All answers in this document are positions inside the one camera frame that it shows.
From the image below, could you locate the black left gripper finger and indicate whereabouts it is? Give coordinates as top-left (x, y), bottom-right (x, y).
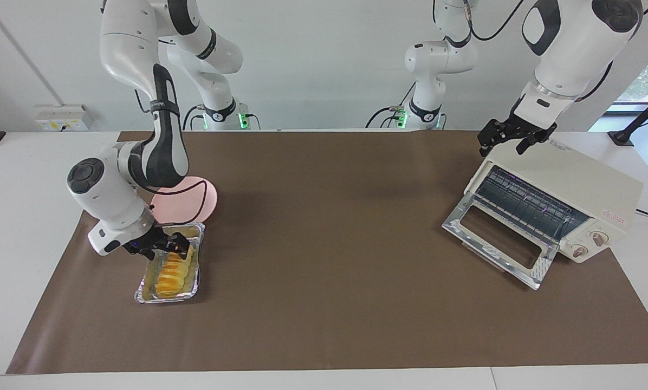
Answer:
top-left (516, 134), bottom-right (541, 156)
top-left (477, 120), bottom-right (497, 158)

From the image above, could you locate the sliced golden bread loaf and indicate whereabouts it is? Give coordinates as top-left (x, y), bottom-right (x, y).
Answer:
top-left (155, 244), bottom-right (195, 297)

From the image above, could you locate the aluminium foil tray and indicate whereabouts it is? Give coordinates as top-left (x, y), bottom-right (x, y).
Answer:
top-left (134, 222), bottom-right (205, 304)

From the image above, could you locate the cream toaster oven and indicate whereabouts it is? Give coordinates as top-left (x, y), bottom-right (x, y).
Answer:
top-left (442, 120), bottom-right (644, 291)

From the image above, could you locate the silver glass oven door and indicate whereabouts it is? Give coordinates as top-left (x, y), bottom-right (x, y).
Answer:
top-left (442, 193), bottom-right (560, 291)

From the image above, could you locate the pink round plate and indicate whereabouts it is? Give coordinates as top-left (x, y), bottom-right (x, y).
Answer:
top-left (151, 176), bottom-right (219, 224)

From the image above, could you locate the brown table mat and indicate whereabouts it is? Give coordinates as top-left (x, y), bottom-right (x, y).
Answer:
top-left (6, 130), bottom-right (648, 374)

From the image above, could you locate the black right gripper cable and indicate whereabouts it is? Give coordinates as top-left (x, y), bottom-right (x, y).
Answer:
top-left (134, 89), bottom-right (209, 227)

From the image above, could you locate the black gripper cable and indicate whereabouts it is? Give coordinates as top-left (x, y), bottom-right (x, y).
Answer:
top-left (465, 0), bottom-right (614, 103)
top-left (134, 89), bottom-right (209, 227)

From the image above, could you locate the dark oven wire rack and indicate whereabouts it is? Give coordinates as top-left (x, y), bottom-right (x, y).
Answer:
top-left (473, 165), bottom-right (590, 244)

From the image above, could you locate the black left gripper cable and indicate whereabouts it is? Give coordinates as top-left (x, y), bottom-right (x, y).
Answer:
top-left (465, 0), bottom-right (614, 103)

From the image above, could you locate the black left arm base cable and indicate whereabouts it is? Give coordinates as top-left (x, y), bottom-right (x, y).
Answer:
top-left (365, 81), bottom-right (417, 129)

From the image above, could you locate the black arm base cable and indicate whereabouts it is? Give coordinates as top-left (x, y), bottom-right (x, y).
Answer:
top-left (182, 105), bottom-right (205, 131)
top-left (365, 81), bottom-right (417, 129)

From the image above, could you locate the black right arm base cable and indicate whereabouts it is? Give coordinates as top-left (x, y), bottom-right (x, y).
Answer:
top-left (182, 105), bottom-right (205, 131)

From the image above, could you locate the white wall socket strip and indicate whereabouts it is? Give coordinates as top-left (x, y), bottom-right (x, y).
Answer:
top-left (35, 105), bottom-right (92, 132)

